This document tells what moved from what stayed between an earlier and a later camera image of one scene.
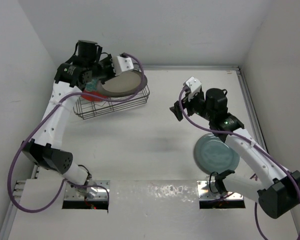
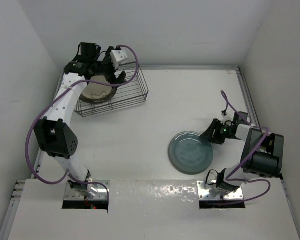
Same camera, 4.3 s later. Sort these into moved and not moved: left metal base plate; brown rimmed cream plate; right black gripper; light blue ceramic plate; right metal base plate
Moved: light blue ceramic plate; brown rimmed cream plate; right black gripper
Not moved: right metal base plate; left metal base plate
